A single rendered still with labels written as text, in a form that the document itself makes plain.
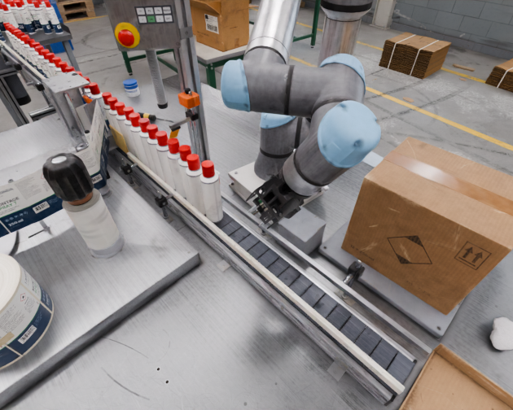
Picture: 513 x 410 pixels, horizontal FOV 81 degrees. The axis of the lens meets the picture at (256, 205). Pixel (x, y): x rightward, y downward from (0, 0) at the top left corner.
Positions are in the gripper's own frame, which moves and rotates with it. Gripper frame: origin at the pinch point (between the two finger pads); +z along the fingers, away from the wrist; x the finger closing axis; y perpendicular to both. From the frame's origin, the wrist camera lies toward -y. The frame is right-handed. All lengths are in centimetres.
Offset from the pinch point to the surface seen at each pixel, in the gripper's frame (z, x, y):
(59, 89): 33, -72, 14
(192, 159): 10.9, -23.0, 1.7
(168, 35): 0, -52, -10
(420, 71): 135, -36, -381
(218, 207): 20.2, -10.0, -0.1
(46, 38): 137, -201, -24
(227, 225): 23.9, -4.6, -0.5
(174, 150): 17.6, -30.6, 1.2
